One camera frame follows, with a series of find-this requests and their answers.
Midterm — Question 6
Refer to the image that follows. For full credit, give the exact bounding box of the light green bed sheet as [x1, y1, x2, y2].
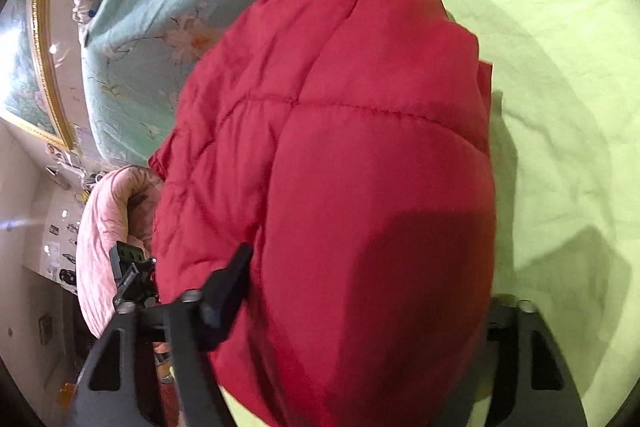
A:
[220, 0, 636, 427]

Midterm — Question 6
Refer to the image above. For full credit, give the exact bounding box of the pink quilt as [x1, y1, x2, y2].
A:
[75, 166, 168, 340]

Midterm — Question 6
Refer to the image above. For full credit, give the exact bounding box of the red puffer jacket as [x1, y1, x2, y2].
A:
[148, 0, 497, 427]

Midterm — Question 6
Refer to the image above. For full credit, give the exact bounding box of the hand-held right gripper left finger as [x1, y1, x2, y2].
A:
[65, 243, 253, 427]

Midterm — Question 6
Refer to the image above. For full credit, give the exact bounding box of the teal floral pillow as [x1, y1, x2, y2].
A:
[80, 0, 381, 168]

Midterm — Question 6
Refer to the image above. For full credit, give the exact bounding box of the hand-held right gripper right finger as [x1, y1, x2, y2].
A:
[450, 294, 588, 427]

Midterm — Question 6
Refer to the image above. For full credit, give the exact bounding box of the gold framed picture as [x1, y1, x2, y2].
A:
[2, 0, 76, 148]

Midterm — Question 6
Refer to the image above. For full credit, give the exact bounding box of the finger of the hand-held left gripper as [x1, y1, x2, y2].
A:
[109, 242, 146, 269]

